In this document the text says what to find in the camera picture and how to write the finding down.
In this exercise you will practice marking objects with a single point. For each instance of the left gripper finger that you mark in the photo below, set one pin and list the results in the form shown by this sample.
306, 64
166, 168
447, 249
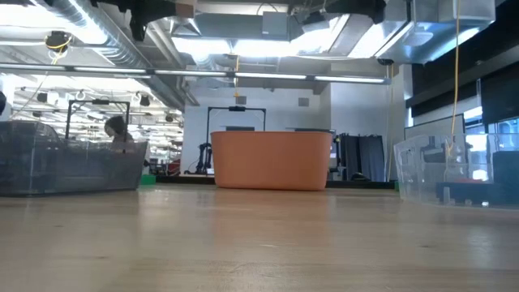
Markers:
162, 8

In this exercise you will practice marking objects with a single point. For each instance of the green toy brick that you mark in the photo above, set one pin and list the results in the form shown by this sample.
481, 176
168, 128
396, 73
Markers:
148, 180
397, 185

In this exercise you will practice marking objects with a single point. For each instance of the orange plastic bin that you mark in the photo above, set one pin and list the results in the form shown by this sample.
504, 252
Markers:
271, 160

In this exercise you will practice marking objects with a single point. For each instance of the black background robot arm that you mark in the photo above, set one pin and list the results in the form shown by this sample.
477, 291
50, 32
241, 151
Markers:
204, 158

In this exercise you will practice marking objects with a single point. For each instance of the long ceiling light bar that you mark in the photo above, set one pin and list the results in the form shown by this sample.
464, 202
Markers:
267, 76

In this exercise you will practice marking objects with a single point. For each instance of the person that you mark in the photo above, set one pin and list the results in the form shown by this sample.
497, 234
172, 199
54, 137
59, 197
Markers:
117, 129

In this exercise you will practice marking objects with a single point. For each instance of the dark grey curtain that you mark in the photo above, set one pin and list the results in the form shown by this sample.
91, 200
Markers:
361, 158

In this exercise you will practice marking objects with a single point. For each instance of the smoky grey transparent bin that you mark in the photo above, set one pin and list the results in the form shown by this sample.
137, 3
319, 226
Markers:
69, 166

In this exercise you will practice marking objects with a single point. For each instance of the clear plastic bin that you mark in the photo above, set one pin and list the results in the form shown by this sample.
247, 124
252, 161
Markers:
421, 186

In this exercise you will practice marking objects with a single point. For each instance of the white wall panel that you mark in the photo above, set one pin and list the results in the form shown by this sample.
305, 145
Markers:
434, 127

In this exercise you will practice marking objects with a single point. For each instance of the black aluminium table frame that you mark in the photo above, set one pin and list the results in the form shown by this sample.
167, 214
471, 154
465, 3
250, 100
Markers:
182, 179

